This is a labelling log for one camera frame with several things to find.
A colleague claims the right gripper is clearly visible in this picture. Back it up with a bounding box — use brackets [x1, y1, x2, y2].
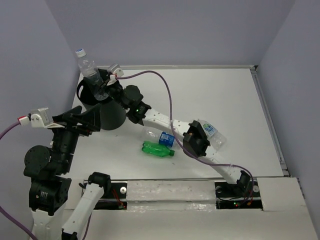
[83, 67, 129, 110]

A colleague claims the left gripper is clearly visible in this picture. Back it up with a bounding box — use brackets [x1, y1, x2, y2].
[48, 100, 104, 170]

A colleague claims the clear bottle blue cap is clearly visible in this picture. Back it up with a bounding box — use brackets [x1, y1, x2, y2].
[75, 48, 108, 101]

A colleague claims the black cylindrical bin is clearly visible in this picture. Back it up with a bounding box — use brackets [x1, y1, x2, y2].
[76, 76, 126, 131]

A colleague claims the clear bottle blue label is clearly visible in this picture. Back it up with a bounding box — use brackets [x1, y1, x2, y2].
[141, 127, 180, 149]

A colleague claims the green plastic bottle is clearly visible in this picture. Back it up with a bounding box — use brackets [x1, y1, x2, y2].
[141, 141, 175, 158]

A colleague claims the water bottle white green label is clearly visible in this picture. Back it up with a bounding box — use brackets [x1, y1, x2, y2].
[198, 119, 227, 151]

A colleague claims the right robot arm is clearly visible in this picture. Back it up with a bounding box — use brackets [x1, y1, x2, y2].
[76, 64, 254, 196]

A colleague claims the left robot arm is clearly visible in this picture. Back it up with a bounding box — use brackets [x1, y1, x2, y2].
[23, 104, 111, 240]

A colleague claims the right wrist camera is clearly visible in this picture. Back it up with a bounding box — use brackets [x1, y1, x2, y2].
[107, 64, 124, 77]

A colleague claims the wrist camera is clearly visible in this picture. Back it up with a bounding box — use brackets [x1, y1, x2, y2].
[107, 64, 124, 77]
[17, 107, 63, 129]

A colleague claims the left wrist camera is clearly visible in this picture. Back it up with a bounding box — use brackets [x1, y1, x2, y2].
[17, 107, 63, 129]

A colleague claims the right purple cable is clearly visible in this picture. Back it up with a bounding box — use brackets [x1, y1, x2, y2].
[117, 70, 255, 201]

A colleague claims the purple cable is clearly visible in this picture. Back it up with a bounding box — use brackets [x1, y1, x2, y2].
[0, 119, 88, 240]
[117, 70, 255, 201]

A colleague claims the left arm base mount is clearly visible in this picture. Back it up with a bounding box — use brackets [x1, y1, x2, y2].
[79, 179, 128, 211]

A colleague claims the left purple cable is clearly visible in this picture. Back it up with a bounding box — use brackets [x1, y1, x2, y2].
[0, 119, 88, 240]

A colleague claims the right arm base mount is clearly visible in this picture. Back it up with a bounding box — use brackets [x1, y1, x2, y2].
[214, 180, 263, 210]

